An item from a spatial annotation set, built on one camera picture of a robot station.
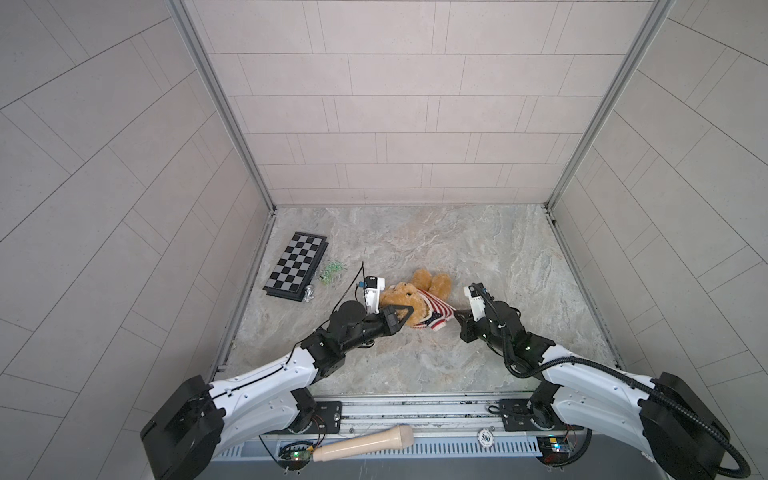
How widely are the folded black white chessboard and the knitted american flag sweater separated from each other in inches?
15.0

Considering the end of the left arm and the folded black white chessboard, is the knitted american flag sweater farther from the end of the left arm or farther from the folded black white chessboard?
the folded black white chessboard

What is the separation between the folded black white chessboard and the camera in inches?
36.3

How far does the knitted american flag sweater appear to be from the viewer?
786 mm
